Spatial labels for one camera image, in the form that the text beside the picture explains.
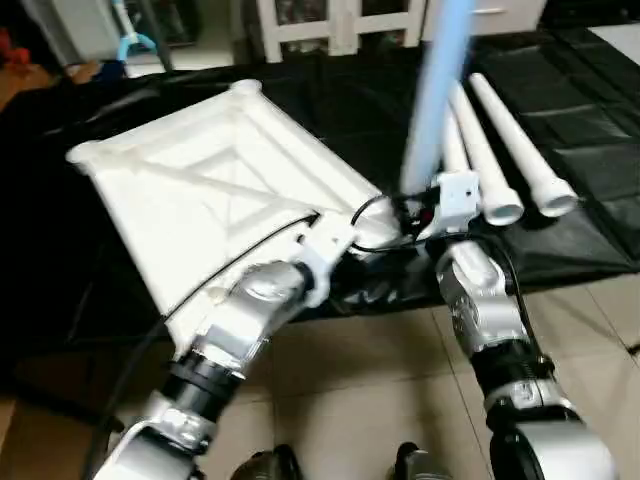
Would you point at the cardboard box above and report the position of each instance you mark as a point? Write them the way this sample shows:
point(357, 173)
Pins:
point(20, 80)

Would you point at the light blue hanger hook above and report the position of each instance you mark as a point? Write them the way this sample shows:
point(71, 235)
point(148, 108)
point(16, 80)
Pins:
point(130, 38)

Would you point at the white plastic table top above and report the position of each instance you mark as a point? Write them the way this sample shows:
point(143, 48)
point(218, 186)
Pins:
point(200, 180)

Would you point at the black work mat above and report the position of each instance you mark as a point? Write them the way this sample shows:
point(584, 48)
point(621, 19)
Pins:
point(590, 110)

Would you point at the white plastic table leg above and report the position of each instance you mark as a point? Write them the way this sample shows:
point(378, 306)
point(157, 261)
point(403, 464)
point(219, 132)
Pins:
point(525, 150)
point(485, 160)
point(440, 90)
point(455, 150)

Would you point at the black left robot foot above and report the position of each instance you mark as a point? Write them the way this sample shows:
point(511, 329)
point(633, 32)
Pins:
point(265, 465)

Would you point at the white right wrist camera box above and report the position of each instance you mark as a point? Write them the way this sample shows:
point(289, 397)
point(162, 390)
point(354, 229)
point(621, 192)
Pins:
point(455, 205)

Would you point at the black right robot foot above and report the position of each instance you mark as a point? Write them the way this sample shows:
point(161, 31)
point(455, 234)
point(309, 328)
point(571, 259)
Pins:
point(425, 464)

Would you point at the small blue box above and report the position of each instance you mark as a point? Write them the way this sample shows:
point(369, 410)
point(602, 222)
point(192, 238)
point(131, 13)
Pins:
point(88, 70)

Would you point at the black robot foot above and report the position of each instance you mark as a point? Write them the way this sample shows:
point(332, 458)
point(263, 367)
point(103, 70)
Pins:
point(265, 465)
point(425, 464)

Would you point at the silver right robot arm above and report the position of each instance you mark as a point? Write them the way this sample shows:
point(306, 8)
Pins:
point(485, 310)

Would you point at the white drawer cabinet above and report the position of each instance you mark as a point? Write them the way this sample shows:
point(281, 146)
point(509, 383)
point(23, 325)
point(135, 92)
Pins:
point(500, 12)
point(330, 22)

